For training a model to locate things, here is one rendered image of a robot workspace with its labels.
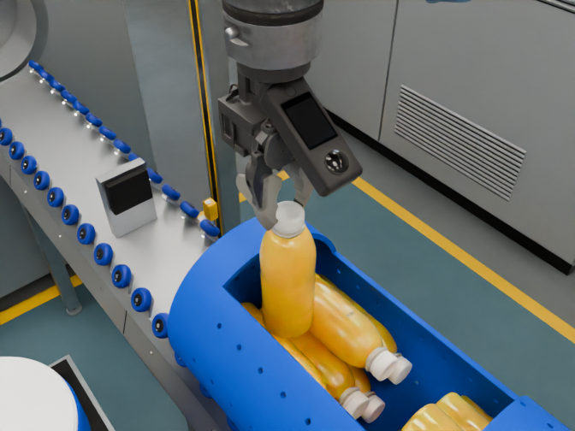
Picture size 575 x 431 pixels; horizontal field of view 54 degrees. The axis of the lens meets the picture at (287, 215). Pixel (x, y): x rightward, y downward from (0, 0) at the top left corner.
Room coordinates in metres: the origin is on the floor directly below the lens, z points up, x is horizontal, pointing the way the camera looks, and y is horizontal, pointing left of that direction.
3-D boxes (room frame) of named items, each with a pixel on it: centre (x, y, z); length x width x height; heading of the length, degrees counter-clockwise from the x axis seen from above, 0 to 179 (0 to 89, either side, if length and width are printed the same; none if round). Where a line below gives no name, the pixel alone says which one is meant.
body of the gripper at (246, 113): (0.50, 0.02, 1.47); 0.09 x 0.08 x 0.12; 40
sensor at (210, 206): (0.93, 0.19, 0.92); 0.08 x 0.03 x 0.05; 130
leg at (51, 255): (1.37, 0.83, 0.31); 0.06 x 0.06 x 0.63; 40
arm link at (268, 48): (0.49, 0.02, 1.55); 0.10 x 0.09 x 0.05; 130
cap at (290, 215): (0.48, 0.00, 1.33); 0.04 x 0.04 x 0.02
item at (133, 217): (0.88, 0.33, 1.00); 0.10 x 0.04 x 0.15; 130
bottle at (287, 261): (0.48, 0.00, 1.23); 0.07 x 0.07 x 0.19
